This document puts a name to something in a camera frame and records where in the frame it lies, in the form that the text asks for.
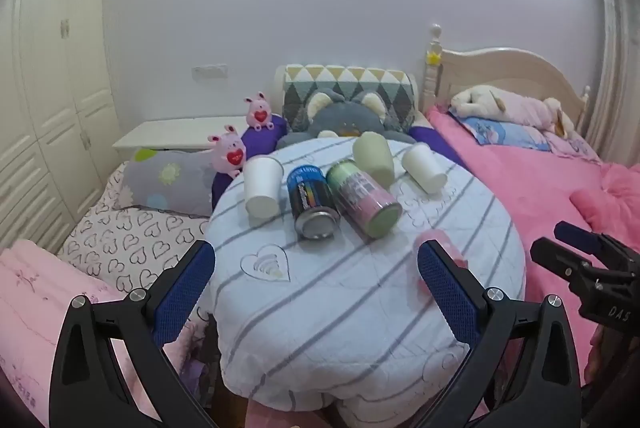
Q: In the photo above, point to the pink quilt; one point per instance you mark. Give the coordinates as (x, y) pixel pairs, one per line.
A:
(45, 308)

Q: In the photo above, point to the white wardrobe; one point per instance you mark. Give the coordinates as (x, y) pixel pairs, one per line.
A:
(55, 98)

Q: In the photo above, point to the black drink can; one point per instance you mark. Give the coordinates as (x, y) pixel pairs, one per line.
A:
(310, 198)

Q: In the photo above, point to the triangle patterned pillow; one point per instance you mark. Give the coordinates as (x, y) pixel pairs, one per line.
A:
(350, 80)

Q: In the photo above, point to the cream wooden headboard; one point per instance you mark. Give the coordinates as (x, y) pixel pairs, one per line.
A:
(505, 75)

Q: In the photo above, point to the white wall socket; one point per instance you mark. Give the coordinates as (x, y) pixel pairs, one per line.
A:
(209, 71)

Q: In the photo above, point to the pink pig plush toy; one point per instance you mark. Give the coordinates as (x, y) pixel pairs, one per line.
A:
(257, 112)
(227, 153)

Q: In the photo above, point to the pale green cup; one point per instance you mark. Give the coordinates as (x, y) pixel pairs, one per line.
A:
(374, 155)

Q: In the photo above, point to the white bedside table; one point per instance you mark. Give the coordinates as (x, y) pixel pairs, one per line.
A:
(170, 133)

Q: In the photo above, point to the white paper cup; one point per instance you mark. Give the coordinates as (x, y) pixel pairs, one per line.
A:
(424, 168)
(263, 185)

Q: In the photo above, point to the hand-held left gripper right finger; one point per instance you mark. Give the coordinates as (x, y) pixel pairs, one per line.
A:
(445, 288)

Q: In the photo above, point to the grey bear plush toy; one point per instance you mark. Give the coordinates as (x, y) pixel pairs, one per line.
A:
(345, 120)

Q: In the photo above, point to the green and pink can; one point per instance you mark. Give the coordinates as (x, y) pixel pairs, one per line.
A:
(362, 198)

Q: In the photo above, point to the blue cartoon pillow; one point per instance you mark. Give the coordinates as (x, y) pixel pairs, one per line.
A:
(500, 133)

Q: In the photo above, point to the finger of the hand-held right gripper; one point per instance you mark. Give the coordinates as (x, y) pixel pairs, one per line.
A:
(575, 233)
(557, 258)

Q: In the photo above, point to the heart print bed sheet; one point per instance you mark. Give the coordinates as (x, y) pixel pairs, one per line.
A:
(130, 238)

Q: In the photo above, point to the pink cup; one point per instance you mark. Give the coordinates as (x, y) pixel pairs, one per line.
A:
(440, 240)

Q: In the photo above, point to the pink bed cover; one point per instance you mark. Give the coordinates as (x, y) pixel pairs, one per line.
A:
(540, 188)

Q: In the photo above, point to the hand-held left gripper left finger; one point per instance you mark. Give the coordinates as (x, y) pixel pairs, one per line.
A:
(182, 288)

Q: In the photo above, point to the striped light blue blanket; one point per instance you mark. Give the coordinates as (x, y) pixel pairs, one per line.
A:
(340, 298)

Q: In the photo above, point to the grey flower print pillow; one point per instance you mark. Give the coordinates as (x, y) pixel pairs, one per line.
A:
(170, 180)

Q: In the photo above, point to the white plush dog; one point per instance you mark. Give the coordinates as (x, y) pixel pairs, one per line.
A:
(505, 105)

